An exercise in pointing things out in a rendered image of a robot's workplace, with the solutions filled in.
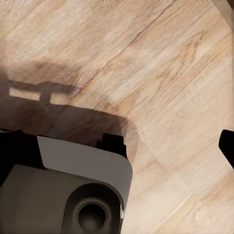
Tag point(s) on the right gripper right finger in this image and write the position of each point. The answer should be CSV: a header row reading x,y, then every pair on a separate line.
x,y
226,145

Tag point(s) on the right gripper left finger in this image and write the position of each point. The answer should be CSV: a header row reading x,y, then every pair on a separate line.
x,y
11,146

